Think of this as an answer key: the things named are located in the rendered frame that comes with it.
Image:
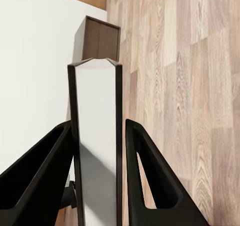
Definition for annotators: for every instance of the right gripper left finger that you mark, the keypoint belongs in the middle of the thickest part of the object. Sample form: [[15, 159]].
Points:
[[31, 189]]

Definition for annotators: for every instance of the bench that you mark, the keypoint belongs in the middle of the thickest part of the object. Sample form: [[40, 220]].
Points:
[[95, 39]]

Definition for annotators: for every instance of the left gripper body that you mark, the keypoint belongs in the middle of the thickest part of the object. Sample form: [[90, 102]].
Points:
[[69, 196]]

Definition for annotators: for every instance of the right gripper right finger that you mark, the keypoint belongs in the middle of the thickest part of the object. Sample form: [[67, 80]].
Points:
[[174, 205]]

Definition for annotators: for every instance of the hardback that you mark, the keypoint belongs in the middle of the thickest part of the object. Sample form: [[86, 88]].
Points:
[[96, 111]]

